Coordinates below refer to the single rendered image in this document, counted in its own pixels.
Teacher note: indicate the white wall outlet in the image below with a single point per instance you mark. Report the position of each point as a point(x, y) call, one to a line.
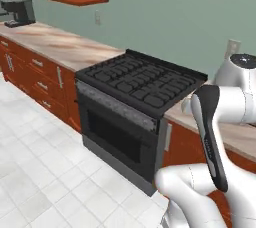
point(232, 48)
point(97, 17)

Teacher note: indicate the black stove with oven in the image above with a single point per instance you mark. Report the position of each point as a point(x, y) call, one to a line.
point(140, 82)

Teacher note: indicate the black oven door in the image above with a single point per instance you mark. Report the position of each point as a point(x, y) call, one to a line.
point(113, 135)

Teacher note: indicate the black coffee machine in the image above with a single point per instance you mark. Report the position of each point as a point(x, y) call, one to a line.
point(20, 11)

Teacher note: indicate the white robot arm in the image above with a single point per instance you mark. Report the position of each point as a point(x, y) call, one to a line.
point(186, 185)

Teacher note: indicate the red-brown base cabinet run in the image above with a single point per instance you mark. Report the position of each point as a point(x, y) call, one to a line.
point(30, 72)

